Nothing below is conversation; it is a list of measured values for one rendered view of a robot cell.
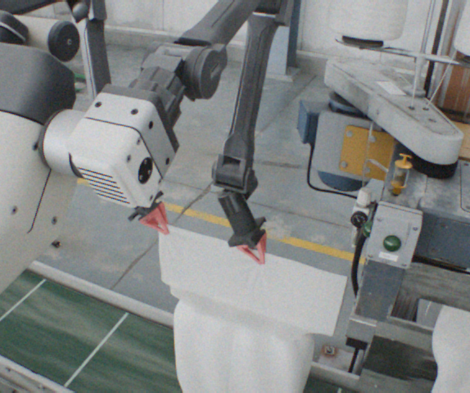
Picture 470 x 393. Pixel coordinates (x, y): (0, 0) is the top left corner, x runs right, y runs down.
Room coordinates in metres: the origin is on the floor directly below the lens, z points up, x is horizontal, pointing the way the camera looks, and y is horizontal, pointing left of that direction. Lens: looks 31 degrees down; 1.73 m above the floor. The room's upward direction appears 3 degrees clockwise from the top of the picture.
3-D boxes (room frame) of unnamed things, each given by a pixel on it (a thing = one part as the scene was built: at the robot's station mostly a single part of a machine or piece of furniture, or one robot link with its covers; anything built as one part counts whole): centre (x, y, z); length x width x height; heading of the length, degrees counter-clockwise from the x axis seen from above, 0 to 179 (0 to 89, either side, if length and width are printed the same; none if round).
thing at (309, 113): (1.17, -0.19, 1.25); 0.10 x 0.08 x 0.12; 4
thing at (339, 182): (1.17, -0.29, 1.21); 0.15 x 0.15 x 0.25
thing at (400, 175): (0.70, -0.27, 1.37); 0.03 x 0.02 x 0.03; 69
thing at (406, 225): (0.63, -0.26, 1.29); 0.08 x 0.05 x 0.09; 69
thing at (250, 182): (0.98, 0.00, 1.18); 0.11 x 0.09 x 0.12; 160
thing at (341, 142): (1.07, -0.32, 1.23); 0.28 x 0.07 x 0.16; 69
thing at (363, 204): (0.89, -0.28, 1.14); 0.05 x 0.04 x 0.16; 159
